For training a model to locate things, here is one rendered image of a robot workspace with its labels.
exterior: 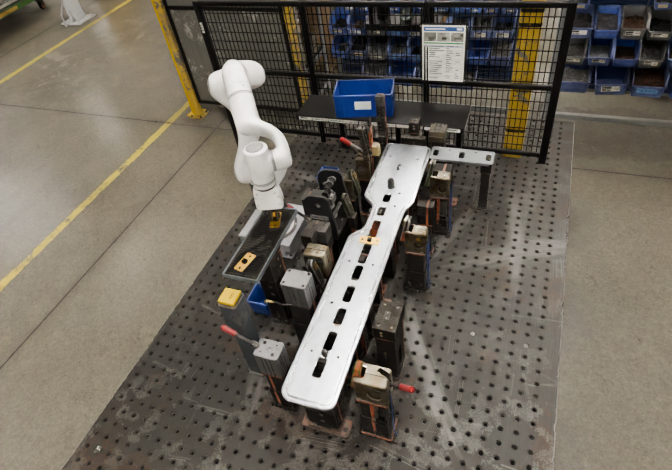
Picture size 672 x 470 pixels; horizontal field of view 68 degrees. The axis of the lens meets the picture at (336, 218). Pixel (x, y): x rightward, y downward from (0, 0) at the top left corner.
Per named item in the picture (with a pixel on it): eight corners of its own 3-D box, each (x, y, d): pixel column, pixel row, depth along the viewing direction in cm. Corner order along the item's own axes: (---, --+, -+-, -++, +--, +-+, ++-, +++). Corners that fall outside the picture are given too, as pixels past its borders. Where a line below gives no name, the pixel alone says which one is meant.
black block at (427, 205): (436, 257, 229) (437, 211, 209) (413, 254, 232) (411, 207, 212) (439, 245, 234) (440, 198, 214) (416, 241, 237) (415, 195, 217)
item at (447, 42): (465, 84, 250) (468, 23, 229) (420, 81, 257) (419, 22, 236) (465, 82, 251) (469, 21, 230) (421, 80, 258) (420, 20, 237)
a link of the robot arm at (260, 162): (275, 167, 181) (250, 173, 180) (267, 136, 172) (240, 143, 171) (279, 180, 175) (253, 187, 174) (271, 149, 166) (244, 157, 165)
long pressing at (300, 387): (341, 416, 150) (341, 414, 149) (274, 397, 157) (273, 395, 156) (432, 147, 241) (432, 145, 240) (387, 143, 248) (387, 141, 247)
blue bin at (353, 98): (393, 116, 257) (392, 94, 248) (335, 118, 263) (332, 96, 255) (395, 100, 269) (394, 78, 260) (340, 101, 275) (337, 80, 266)
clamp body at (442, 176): (450, 239, 236) (452, 182, 212) (425, 235, 240) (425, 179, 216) (453, 226, 242) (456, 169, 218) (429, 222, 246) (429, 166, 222)
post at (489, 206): (493, 211, 245) (498, 165, 225) (470, 208, 249) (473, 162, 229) (494, 203, 249) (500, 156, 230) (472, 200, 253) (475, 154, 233)
